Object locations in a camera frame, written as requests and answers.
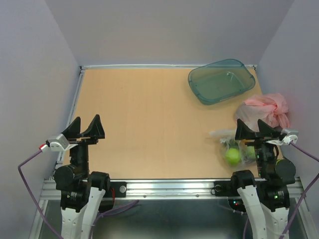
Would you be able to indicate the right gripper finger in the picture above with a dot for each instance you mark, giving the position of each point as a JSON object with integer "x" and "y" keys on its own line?
{"x": 243, "y": 131}
{"x": 267, "y": 131}

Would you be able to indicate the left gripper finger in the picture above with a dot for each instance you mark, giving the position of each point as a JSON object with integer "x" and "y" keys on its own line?
{"x": 73, "y": 130}
{"x": 95, "y": 129}

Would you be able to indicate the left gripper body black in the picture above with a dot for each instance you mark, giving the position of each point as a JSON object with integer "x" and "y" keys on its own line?
{"x": 83, "y": 142}

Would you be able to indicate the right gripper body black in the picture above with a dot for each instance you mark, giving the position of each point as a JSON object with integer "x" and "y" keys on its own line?
{"x": 261, "y": 142}

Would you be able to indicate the clear plastic bag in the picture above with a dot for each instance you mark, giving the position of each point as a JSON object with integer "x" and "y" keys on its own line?
{"x": 226, "y": 139}

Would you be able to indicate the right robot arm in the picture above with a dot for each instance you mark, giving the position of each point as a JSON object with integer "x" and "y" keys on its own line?
{"x": 267, "y": 202}

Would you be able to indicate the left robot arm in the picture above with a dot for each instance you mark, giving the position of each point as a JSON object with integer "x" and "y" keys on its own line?
{"x": 81, "y": 190}

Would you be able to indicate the pink plastic bag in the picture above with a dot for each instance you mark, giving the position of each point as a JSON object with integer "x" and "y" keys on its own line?
{"x": 270, "y": 108}

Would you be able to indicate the green apple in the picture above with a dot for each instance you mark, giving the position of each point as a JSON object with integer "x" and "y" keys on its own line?
{"x": 233, "y": 156}

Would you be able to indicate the teal plastic container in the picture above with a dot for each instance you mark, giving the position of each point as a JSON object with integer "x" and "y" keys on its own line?
{"x": 220, "y": 81}

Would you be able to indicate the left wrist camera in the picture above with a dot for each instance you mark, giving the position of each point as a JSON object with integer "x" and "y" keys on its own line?
{"x": 58, "y": 143}

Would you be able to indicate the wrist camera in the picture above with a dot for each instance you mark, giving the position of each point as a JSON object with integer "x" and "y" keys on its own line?
{"x": 58, "y": 143}
{"x": 287, "y": 136}

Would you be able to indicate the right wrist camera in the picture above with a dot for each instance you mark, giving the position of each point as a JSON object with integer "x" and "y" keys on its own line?
{"x": 287, "y": 136}

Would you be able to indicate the aluminium front rail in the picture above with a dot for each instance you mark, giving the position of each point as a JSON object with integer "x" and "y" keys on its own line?
{"x": 169, "y": 189}

